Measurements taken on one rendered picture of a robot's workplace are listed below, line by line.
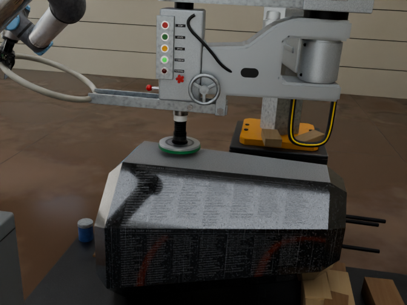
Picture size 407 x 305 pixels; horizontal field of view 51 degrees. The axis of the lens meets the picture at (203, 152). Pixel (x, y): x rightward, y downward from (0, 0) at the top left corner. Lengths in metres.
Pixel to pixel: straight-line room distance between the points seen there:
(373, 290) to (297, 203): 0.84
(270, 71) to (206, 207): 0.69
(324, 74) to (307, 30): 0.22
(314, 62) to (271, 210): 0.71
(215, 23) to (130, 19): 1.59
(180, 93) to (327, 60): 0.70
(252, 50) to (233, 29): 6.08
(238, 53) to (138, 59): 6.54
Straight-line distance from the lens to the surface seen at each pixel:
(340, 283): 2.42
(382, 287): 2.69
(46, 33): 1.79
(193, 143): 2.23
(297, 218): 1.99
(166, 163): 2.11
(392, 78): 8.48
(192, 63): 2.03
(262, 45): 2.03
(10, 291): 1.78
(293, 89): 2.08
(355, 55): 8.27
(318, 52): 2.08
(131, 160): 2.15
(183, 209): 1.99
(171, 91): 2.06
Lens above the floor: 1.62
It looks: 20 degrees down
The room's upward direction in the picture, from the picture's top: 3 degrees clockwise
